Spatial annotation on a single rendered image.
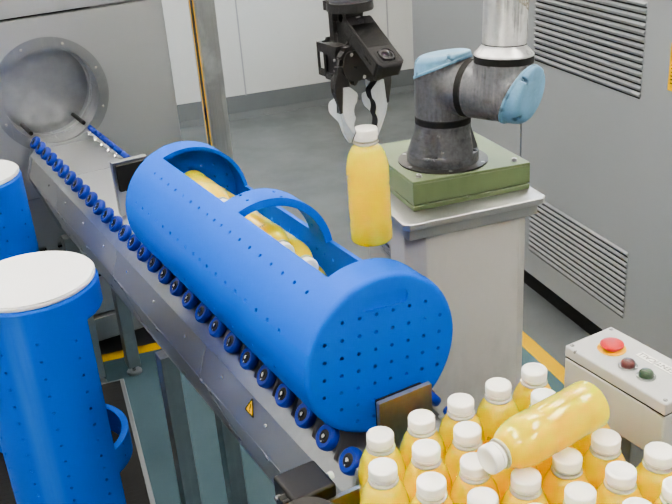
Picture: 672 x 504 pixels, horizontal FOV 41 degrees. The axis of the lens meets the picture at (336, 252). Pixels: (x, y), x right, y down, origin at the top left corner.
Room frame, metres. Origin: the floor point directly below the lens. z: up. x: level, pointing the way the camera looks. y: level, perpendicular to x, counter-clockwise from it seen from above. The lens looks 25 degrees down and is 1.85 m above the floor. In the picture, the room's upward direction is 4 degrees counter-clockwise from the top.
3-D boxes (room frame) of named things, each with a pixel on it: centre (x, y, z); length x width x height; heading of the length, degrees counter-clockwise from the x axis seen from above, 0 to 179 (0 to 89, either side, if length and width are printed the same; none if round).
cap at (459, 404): (1.09, -0.17, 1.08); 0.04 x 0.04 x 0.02
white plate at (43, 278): (1.74, 0.66, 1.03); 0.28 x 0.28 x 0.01
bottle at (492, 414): (1.13, -0.23, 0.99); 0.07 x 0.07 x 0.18
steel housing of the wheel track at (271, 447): (2.11, 0.41, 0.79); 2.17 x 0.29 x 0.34; 28
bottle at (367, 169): (1.35, -0.06, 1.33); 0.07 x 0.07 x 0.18
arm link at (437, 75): (1.80, -0.25, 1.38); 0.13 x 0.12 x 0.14; 50
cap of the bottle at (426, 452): (0.99, -0.10, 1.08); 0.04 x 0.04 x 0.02
